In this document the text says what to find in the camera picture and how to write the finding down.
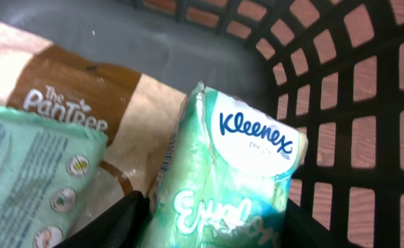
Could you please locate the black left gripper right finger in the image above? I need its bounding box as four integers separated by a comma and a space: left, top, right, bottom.
281, 199, 361, 248

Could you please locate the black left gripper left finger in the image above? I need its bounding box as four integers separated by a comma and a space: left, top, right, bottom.
56, 191, 150, 248

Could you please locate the green Kleenex tissue pack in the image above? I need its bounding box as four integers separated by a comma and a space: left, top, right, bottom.
137, 83, 308, 247

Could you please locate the green wet wipes pack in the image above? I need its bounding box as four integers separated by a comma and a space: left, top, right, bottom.
0, 105, 108, 248

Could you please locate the brown Pantree bag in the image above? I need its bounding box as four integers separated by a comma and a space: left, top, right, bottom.
0, 22, 185, 233

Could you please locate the grey plastic mesh basket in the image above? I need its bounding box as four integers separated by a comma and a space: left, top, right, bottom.
0, 0, 404, 247

